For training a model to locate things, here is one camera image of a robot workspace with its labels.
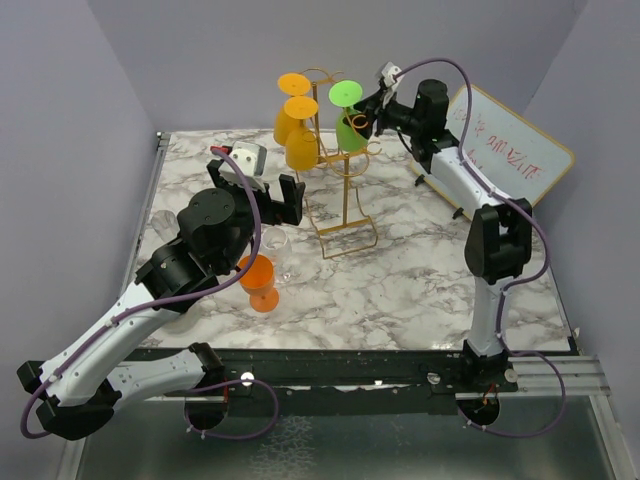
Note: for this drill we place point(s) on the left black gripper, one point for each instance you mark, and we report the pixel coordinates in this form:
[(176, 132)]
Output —
[(292, 210)]

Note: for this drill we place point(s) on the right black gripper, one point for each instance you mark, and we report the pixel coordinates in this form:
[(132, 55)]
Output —
[(368, 109)]

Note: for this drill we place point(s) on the green plastic wine glass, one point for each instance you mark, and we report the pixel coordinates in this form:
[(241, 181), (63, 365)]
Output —
[(344, 95)]

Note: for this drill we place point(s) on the clear wine glass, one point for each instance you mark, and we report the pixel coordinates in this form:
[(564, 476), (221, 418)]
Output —
[(165, 224), (276, 246)]

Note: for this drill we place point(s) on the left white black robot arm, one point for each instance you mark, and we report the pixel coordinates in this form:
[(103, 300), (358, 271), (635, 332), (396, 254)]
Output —
[(77, 392)]

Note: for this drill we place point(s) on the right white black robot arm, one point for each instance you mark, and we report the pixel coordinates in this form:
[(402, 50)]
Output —
[(499, 241)]

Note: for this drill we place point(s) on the orange plastic wine glass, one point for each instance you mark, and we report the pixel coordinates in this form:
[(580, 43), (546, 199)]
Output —
[(259, 283)]

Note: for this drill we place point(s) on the clear fallen wine glass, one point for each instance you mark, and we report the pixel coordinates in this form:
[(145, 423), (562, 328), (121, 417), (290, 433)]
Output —
[(165, 224)]

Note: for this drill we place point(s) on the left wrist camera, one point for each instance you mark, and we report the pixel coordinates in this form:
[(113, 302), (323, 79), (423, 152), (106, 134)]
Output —
[(249, 157)]

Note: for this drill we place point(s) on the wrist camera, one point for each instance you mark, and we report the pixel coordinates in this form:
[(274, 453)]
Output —
[(389, 78), (249, 157)]

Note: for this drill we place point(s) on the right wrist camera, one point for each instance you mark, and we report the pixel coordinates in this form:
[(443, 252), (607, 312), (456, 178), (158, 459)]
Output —
[(389, 78)]

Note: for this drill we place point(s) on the gold wire glass rack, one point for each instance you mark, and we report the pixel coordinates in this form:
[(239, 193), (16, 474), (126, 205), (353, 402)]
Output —
[(345, 165)]

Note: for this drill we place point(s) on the small whiteboard yellow frame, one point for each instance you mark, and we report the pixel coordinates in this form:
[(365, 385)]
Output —
[(517, 157)]

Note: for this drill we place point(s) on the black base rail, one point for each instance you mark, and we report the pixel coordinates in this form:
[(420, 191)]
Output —
[(349, 382)]

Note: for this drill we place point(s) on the aluminium extrusion rail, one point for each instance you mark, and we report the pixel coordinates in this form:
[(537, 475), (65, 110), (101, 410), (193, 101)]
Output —
[(576, 375)]

